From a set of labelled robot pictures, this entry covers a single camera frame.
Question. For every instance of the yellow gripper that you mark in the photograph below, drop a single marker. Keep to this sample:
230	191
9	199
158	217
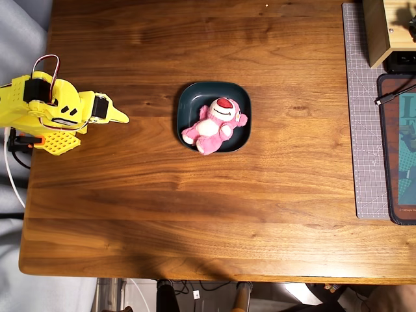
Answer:
99	109

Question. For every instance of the pink strawberry bear plush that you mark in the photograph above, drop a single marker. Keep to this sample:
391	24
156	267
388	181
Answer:
214	126

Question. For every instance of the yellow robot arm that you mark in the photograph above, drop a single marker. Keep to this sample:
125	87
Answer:
39	113

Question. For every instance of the dark teal square plate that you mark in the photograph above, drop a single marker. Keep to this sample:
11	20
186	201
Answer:
191	104

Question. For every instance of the black and orange clamp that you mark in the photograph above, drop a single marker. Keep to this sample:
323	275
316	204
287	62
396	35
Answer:
22	140

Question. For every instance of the black chair leg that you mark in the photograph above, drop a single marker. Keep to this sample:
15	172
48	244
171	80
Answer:
166	297

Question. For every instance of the small white tag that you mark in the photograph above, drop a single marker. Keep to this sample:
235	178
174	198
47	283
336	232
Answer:
196	294

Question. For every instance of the wooden chair leg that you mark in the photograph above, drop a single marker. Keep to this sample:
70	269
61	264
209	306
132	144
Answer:
242	297

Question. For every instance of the grey cutting mat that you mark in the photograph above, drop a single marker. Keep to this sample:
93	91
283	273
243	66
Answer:
364	130

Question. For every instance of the light wooden box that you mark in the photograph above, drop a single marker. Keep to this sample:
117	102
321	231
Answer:
377	32

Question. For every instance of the dark printed mouse pad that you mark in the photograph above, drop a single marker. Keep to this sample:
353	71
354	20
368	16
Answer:
391	162

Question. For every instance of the black device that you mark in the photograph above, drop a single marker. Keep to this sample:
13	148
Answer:
403	61

